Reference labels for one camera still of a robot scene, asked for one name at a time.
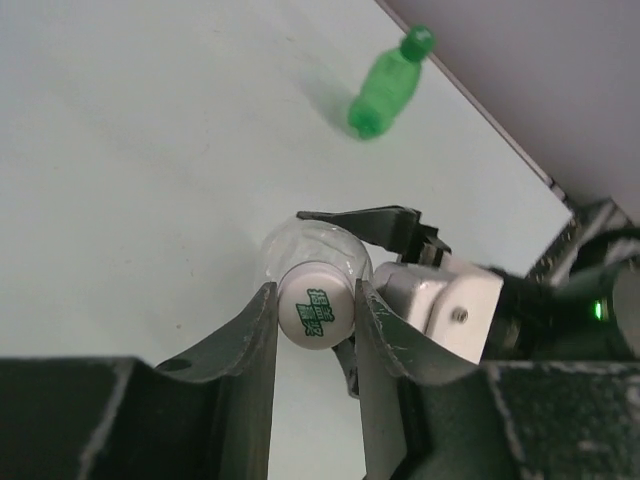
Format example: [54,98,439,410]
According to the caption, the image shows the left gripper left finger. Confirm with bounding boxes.
[1,283,278,479]

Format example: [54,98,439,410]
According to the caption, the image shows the white bottle cap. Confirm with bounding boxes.
[278,262,355,350]

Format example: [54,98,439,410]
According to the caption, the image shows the green bottle cap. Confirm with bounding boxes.
[399,25,435,62]

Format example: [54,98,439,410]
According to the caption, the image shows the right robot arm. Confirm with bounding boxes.
[298,206,639,400]

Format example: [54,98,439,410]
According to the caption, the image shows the green plastic bottle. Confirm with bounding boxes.
[347,42,429,140]

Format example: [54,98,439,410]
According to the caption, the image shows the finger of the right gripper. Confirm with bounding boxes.
[296,205,421,260]
[334,339,359,398]

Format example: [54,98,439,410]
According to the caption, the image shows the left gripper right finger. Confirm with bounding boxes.
[355,281,639,479]

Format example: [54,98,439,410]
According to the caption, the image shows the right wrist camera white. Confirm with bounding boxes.
[372,254,504,364]

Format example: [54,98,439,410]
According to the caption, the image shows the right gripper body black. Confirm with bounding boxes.
[397,210,451,268]

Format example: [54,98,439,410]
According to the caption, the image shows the clear plastic bottle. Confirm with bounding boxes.
[254,218,373,287]

